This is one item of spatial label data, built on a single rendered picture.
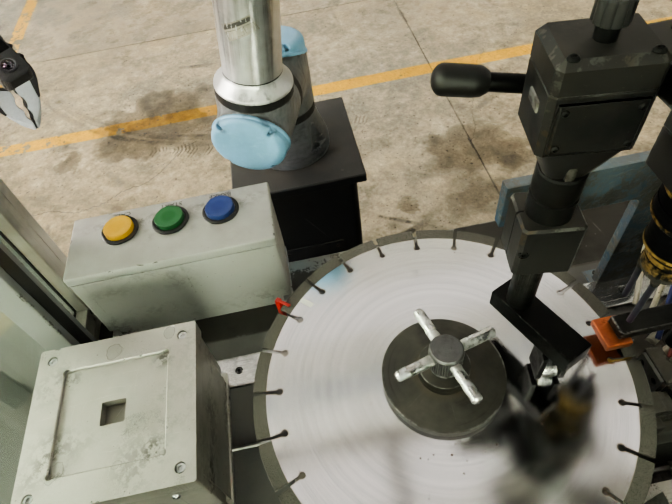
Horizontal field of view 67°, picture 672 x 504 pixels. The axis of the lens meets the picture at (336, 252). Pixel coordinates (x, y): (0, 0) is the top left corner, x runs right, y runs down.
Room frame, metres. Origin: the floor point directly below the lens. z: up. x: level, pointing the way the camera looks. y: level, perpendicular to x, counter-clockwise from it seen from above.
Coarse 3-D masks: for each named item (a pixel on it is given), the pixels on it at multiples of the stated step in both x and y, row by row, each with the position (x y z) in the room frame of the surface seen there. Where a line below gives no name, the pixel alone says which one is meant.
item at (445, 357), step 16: (432, 336) 0.21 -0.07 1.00; (448, 336) 0.20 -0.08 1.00; (480, 336) 0.20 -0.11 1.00; (432, 352) 0.19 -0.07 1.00; (448, 352) 0.19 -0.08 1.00; (464, 352) 0.19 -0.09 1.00; (416, 368) 0.18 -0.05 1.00; (432, 368) 0.19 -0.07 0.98; (448, 368) 0.18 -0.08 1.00; (464, 384) 0.16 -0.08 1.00; (480, 400) 0.15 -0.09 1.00
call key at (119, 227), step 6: (120, 216) 0.52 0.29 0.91; (126, 216) 0.52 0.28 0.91; (108, 222) 0.51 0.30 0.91; (114, 222) 0.51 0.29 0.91; (120, 222) 0.51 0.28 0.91; (126, 222) 0.50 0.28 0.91; (132, 222) 0.50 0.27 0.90; (108, 228) 0.50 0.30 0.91; (114, 228) 0.50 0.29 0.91; (120, 228) 0.49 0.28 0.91; (126, 228) 0.49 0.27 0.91; (132, 228) 0.50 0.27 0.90; (108, 234) 0.49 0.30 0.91; (114, 234) 0.48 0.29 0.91; (120, 234) 0.48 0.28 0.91; (126, 234) 0.49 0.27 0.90; (114, 240) 0.48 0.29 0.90
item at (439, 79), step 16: (448, 64) 0.27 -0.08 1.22; (464, 64) 0.27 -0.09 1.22; (432, 80) 0.27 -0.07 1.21; (448, 80) 0.26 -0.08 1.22; (464, 80) 0.26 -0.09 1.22; (480, 80) 0.26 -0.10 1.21; (496, 80) 0.26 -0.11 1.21; (512, 80) 0.26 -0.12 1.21; (448, 96) 0.26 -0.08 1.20; (464, 96) 0.26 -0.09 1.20; (480, 96) 0.26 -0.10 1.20
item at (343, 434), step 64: (448, 256) 0.33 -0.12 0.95; (320, 320) 0.27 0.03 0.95; (384, 320) 0.26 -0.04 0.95; (576, 320) 0.23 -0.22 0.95; (320, 384) 0.21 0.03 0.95; (512, 384) 0.18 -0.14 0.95; (576, 384) 0.17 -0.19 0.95; (320, 448) 0.15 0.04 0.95; (384, 448) 0.14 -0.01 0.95; (448, 448) 0.13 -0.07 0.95; (512, 448) 0.12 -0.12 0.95; (576, 448) 0.11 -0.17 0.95
